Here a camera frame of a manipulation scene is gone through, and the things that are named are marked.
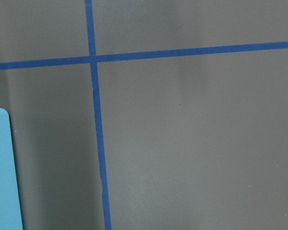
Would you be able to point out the light blue plastic bin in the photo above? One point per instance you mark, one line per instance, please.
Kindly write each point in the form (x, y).
(10, 211)

